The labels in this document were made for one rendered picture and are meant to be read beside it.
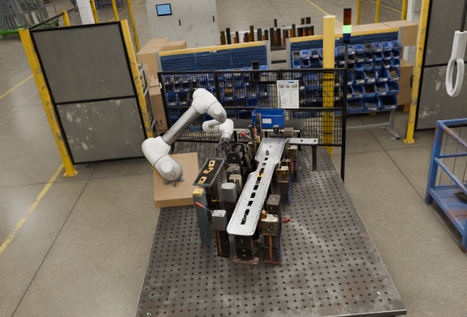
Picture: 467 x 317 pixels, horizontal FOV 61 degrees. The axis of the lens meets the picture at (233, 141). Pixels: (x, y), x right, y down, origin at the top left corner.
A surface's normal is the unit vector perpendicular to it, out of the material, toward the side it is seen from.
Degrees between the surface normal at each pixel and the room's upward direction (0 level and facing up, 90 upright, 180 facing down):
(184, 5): 90
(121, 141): 92
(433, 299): 0
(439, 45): 91
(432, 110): 90
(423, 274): 0
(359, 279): 0
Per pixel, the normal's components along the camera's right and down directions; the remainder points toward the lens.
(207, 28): 0.02, 0.45
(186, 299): -0.10, -0.89
